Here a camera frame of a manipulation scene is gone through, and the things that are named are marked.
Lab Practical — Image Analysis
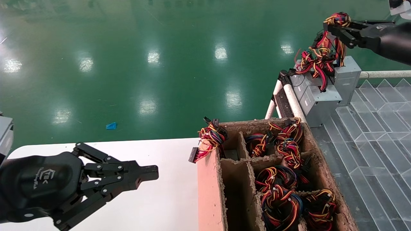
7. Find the multicolour wire harness bundle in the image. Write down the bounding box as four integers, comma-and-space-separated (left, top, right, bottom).
269, 118, 304, 143
189, 117, 228, 164
302, 189, 337, 231
255, 165, 299, 193
246, 133, 274, 158
275, 138, 311, 185
260, 188, 305, 231

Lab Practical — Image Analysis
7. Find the grey metal power supply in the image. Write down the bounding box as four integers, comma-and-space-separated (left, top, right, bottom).
290, 60, 321, 106
299, 77, 336, 117
305, 85, 343, 128

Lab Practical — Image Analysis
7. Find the clear acrylic divider tray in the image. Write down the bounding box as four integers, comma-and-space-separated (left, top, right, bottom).
310, 79, 411, 231

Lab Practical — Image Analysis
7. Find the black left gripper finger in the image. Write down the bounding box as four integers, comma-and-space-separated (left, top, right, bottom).
73, 142, 159, 176

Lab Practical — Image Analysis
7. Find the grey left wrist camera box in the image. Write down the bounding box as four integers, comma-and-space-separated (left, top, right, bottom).
0, 112, 14, 162

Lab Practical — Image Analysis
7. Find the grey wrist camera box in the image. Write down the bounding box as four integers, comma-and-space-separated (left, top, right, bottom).
389, 0, 411, 20
0, 112, 14, 162

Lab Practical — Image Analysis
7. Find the grey power supply with wires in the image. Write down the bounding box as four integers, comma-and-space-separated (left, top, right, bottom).
313, 12, 362, 107

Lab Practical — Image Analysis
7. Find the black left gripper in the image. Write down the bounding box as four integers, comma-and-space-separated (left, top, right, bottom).
0, 151, 159, 231

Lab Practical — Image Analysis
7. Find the tangled red yellow wire bundle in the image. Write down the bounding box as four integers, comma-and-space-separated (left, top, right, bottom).
295, 50, 336, 92

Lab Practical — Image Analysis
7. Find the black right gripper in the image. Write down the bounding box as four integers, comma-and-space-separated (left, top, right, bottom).
327, 20, 407, 64

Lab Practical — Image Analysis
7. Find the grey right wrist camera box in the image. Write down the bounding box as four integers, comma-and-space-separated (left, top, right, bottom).
389, 0, 411, 20

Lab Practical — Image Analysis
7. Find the brown cardboard divider box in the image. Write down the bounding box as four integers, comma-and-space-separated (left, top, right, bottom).
197, 118, 359, 231

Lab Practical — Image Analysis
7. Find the white pipe rack frame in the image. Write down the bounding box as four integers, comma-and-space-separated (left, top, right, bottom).
265, 70, 411, 124

